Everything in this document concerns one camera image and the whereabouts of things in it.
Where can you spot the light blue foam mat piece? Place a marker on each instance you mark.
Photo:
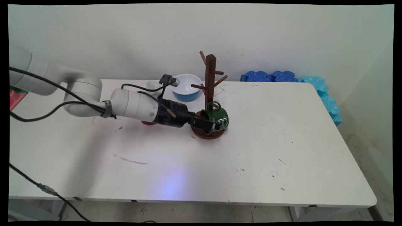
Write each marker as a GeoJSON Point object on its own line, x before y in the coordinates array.
{"type": "Point", "coordinates": [329, 105]}
{"type": "Point", "coordinates": [314, 83]}
{"type": "Point", "coordinates": [336, 119]}

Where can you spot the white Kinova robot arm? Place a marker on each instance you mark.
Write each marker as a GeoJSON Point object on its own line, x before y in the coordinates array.
{"type": "Point", "coordinates": [132, 103]}

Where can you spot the dark blue foam mat piece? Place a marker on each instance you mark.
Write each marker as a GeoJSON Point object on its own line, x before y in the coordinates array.
{"type": "Point", "coordinates": [256, 76]}
{"type": "Point", "coordinates": [284, 76]}

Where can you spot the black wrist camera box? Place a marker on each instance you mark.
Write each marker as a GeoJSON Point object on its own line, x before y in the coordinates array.
{"type": "Point", "coordinates": [165, 79]}

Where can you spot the blue bowl with white inside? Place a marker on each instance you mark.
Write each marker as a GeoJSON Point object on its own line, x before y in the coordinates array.
{"type": "Point", "coordinates": [187, 94]}

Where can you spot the brown wooden mug tree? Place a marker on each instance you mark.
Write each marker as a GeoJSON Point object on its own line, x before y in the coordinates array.
{"type": "Point", "coordinates": [210, 78]}

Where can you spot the white table leg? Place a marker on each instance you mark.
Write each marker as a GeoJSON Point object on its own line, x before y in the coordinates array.
{"type": "Point", "coordinates": [296, 214]}

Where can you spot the small tan stick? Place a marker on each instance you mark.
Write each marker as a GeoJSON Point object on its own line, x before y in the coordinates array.
{"type": "Point", "coordinates": [171, 113]}

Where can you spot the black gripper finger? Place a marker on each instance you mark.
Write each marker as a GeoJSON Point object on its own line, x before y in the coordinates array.
{"type": "Point", "coordinates": [198, 117]}
{"type": "Point", "coordinates": [209, 126]}

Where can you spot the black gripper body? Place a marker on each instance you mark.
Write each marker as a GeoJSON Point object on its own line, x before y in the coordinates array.
{"type": "Point", "coordinates": [176, 113]}

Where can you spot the red and green flat object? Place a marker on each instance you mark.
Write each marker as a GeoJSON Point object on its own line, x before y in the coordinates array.
{"type": "Point", "coordinates": [15, 95]}

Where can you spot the dark green enamel mug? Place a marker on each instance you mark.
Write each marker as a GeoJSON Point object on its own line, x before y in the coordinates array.
{"type": "Point", "coordinates": [220, 115]}

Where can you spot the dark red ceramic mug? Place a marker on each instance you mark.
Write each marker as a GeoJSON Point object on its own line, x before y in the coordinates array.
{"type": "Point", "coordinates": [148, 123]}

